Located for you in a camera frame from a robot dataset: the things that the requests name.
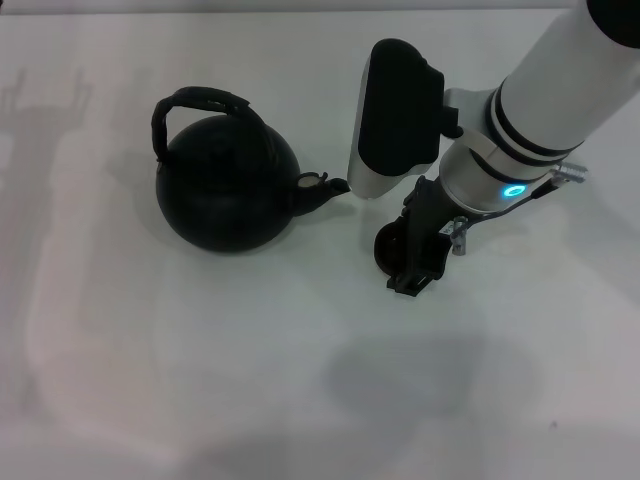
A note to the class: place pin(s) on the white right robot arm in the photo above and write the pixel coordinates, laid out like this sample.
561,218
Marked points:
540,90

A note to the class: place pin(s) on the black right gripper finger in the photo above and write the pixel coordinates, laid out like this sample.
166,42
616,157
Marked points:
407,265
436,260

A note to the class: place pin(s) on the small dark teacup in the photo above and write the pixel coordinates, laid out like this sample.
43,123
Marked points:
387,250

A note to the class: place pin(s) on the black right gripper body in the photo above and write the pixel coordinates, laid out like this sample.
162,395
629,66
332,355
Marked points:
430,210

